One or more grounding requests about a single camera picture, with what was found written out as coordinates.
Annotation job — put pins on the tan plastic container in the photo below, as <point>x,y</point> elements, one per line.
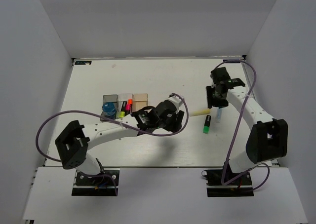
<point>140,100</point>

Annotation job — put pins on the pastel blue marker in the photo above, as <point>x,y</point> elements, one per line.
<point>218,115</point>

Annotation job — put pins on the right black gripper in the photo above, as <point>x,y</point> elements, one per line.
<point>211,102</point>

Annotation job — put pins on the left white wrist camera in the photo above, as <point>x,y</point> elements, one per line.
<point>176,100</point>

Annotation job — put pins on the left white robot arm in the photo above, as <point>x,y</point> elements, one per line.
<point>76,139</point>

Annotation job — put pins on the left corner label sticker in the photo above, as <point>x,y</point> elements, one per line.
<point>83,62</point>

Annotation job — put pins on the dark grey plastic container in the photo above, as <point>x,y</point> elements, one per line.
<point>110,98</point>

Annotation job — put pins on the right corner label sticker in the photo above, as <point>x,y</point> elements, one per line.
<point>231,61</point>

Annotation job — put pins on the pink cap highlighter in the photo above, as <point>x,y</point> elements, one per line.
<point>127,109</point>

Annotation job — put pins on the green cap highlighter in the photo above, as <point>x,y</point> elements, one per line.
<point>207,124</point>

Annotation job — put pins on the orange cap highlighter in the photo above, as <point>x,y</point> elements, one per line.
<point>130,101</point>

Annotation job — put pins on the clear plastic container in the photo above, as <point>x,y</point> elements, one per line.
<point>123,97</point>

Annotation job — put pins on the yellow cap highlighter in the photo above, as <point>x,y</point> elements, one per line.
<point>121,113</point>

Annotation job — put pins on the corner label sticker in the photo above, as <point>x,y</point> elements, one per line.
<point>83,62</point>
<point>231,61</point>

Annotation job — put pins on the pastel yellow marker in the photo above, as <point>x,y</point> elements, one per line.
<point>200,112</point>

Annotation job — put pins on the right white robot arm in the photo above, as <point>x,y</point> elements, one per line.
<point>268,136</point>

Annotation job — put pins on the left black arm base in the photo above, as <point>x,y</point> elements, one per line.
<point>100,186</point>

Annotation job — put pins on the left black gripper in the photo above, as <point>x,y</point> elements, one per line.
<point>176,126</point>

